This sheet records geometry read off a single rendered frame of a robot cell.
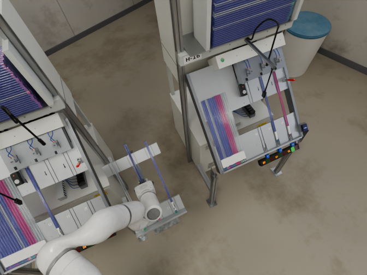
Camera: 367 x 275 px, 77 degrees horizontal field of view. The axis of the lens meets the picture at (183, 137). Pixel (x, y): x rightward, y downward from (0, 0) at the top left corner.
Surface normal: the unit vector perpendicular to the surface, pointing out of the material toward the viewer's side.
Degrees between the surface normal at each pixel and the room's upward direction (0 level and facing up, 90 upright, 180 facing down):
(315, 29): 0
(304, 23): 0
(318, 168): 0
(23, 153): 42
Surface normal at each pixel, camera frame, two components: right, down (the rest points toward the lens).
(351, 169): -0.07, -0.54
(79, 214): 0.22, 0.11
